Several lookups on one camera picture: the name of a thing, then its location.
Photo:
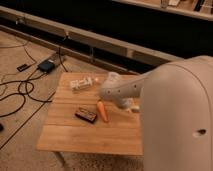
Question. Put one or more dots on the black power adapter box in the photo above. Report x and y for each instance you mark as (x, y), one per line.
(46, 66)

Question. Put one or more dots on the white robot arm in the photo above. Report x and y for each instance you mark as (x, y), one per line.
(176, 113)

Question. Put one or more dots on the wooden table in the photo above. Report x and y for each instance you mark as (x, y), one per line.
(63, 131)

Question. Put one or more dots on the orange carrot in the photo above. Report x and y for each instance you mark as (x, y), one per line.
(102, 111)

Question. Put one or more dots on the white sponge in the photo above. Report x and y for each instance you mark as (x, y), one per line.
(135, 109)

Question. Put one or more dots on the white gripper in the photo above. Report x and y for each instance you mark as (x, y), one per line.
(124, 103)

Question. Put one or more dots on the small black device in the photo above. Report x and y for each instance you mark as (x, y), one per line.
(23, 67)

